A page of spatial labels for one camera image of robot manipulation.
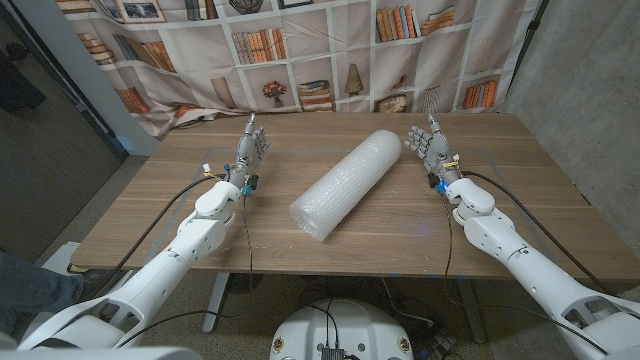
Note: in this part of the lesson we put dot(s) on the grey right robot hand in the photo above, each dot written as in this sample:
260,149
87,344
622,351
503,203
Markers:
435,147

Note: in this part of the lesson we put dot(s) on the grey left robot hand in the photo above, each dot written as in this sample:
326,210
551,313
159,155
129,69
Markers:
247,150

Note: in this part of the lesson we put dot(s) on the clear bubble wrap roll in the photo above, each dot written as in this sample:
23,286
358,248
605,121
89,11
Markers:
345,185

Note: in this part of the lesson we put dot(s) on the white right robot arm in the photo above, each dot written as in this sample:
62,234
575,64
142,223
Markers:
540,280

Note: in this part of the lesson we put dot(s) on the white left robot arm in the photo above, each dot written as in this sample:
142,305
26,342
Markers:
150,285

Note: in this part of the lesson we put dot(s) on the printed bookshelf backdrop cloth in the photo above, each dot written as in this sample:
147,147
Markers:
310,60

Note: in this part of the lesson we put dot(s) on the black backdrop stand pole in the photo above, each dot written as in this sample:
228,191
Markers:
530,42

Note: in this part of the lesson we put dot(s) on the grey metal table leg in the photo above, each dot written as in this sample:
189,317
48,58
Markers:
472,315
216,305

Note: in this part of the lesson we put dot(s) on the floor power strip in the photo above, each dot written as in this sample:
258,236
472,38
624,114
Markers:
440,345

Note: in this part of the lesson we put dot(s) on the black shoe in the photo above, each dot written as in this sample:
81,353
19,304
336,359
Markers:
97,282

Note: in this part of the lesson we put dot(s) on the white robot torso base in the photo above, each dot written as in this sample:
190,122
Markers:
350,330

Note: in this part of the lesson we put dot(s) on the white floor platform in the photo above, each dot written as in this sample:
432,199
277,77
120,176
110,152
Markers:
60,260

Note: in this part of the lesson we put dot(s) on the person's leg in blue jeans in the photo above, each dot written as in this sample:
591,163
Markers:
30,290

